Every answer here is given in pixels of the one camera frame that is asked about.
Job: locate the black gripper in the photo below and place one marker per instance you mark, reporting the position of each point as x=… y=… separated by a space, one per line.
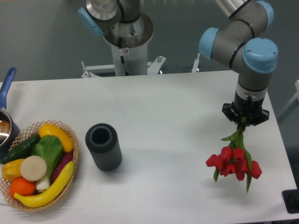
x=246 y=108

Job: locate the red tulip bouquet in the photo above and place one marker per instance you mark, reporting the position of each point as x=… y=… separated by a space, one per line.
x=234 y=159

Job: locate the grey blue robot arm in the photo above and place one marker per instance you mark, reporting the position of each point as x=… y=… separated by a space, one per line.
x=238 y=46

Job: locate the black device at edge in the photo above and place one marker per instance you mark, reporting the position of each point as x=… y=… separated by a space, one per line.
x=291 y=200

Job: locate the dark grey ribbed vase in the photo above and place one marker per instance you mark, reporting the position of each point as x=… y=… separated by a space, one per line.
x=103 y=143

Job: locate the purple eggplant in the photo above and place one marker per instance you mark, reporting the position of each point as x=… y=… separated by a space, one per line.
x=64 y=160

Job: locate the green lettuce leaf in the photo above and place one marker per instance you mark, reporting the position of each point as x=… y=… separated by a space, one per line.
x=50 y=149

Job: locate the yellow squash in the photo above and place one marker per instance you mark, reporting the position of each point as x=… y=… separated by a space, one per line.
x=51 y=129

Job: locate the beige round disc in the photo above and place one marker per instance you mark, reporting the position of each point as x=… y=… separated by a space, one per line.
x=33 y=168

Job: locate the green cucumber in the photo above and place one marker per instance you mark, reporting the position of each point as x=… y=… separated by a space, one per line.
x=22 y=150

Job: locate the yellow banana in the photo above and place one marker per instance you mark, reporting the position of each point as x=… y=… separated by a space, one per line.
x=52 y=192

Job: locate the orange fruit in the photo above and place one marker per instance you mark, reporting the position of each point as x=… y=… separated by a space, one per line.
x=22 y=186

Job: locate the yellow bell pepper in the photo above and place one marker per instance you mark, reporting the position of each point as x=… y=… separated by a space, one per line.
x=12 y=170

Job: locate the white frame at right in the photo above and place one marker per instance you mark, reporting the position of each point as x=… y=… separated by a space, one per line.
x=291 y=104

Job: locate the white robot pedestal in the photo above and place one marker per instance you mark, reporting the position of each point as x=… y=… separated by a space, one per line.
x=129 y=46

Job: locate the blue handled saucepan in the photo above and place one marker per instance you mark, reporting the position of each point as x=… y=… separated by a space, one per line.
x=8 y=129

